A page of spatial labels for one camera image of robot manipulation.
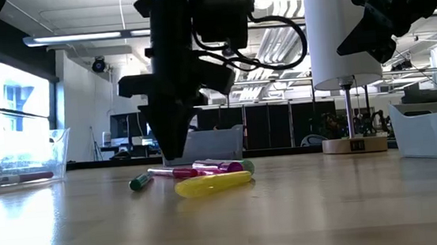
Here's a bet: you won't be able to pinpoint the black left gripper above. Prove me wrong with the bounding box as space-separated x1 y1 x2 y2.
109 0 243 166

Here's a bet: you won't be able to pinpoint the red white dry-erase marker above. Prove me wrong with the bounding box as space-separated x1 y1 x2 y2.
0 170 55 187

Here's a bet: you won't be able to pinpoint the grey plastic bin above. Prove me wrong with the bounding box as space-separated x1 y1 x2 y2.
159 122 247 168

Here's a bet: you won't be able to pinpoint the black ceiling spotlight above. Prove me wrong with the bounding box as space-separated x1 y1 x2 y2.
91 56 107 74

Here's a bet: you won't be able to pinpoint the black partition panels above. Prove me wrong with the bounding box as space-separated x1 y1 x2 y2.
196 96 340 156

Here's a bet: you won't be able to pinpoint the yellow highlighter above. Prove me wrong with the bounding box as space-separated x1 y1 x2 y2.
172 170 254 200

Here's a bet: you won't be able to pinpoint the black computer monitor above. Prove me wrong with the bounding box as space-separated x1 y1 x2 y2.
399 81 437 107
107 111 150 149

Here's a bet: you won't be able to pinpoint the black tripod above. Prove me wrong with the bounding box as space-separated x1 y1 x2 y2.
88 125 104 162

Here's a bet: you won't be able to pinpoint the black aluminium table frame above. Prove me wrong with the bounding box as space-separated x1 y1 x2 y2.
65 133 400 177

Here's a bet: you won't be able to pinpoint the person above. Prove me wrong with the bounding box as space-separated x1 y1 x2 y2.
318 111 350 143

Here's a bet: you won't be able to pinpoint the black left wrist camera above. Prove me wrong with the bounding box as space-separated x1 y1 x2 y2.
191 0 260 55

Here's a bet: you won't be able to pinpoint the white plastic bin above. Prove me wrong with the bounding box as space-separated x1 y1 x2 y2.
386 99 437 168

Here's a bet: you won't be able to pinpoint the office chair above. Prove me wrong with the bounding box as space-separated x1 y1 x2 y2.
299 132 329 148

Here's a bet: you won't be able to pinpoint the white shade table lamp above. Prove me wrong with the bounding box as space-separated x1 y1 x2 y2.
302 0 391 158

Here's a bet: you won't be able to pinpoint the purple highlighter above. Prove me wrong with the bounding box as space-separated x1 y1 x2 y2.
191 155 245 177

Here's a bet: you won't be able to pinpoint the long ceiling light bar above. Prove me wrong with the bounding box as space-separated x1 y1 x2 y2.
22 0 437 52

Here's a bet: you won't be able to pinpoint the magenta thin marker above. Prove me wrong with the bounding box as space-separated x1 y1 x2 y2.
146 163 200 183

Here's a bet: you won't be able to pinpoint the green capped thin marker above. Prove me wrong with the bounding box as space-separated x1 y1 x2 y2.
128 171 156 193

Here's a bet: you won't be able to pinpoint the black left wrist camera cable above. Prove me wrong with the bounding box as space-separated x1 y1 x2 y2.
189 8 311 78

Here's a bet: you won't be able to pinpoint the clear plastic container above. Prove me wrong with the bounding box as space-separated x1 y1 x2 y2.
0 126 76 193

